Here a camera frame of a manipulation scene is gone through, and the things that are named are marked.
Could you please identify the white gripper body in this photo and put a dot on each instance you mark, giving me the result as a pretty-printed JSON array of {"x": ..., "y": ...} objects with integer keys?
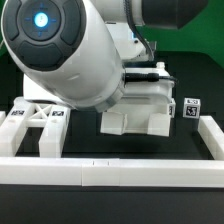
[{"x": 44, "y": 90}]

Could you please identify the white chair nut peg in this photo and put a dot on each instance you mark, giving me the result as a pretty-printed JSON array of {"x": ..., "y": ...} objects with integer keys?
[{"x": 113, "y": 123}]

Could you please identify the white chair seat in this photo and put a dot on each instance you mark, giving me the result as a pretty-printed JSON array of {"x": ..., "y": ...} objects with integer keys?
[{"x": 138, "y": 112}]

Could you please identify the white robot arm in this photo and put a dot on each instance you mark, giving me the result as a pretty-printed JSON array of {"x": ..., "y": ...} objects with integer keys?
[{"x": 65, "y": 47}]

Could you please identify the white part at left edge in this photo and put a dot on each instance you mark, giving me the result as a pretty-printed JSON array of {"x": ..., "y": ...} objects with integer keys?
[{"x": 2, "y": 117}]

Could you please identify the white chair back frame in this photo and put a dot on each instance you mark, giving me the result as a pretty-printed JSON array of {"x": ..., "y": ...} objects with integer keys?
[{"x": 36, "y": 126}]

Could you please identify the white obstacle fence wall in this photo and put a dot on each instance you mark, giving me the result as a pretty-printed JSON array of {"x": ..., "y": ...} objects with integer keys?
[{"x": 50, "y": 168}]

